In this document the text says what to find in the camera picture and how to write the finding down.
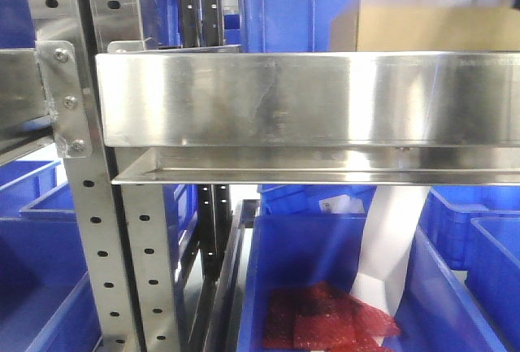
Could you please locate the brown cardboard box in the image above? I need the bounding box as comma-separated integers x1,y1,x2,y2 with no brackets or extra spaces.
328,0,519,52

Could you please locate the stainless steel shelf beam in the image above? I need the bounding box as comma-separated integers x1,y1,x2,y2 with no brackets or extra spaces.
97,50,519,185

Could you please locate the white paper sheet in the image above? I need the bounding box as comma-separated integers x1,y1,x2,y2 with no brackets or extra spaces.
350,185,431,316

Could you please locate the red bubble wrap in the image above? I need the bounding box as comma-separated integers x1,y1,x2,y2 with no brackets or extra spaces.
262,281,401,351

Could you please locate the black perforated upright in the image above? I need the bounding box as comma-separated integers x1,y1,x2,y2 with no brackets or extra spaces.
178,0,231,280

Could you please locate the blue bin lower right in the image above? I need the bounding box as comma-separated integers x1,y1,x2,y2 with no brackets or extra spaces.
419,185,519,351

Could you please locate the blue bin with red wrap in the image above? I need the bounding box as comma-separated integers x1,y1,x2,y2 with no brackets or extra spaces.
236,214,505,351

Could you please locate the blue bin lower left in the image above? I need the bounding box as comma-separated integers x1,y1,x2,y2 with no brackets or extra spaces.
1,160,101,351

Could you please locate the perforated steel upright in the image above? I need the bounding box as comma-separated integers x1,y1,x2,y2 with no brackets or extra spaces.
28,0,187,351

